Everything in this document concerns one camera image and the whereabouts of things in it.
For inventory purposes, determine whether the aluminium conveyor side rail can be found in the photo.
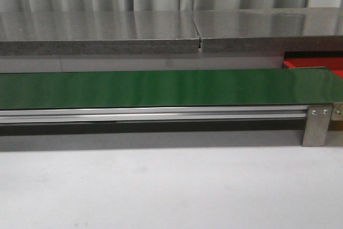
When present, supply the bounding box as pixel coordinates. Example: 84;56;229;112
1;105;308;124

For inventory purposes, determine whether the green conveyor belt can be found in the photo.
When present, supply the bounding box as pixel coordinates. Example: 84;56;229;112
1;68;342;110

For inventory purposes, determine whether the red plastic tray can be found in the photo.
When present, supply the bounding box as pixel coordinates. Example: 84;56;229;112
283;57;343;78

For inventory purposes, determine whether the steel end bracket plate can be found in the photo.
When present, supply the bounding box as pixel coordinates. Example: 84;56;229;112
331;102;343;121

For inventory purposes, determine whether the right grey stone shelf slab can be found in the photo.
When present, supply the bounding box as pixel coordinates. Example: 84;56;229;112
192;8;342;53

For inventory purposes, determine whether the grey stone shelf slab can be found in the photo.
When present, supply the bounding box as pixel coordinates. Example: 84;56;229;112
192;8;342;53
1;11;199;56

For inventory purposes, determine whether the steel conveyor support bracket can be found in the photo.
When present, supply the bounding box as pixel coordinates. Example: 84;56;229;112
302;105;332;147

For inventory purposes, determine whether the left grey stone shelf slab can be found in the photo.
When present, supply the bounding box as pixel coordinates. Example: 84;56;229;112
1;11;199;56

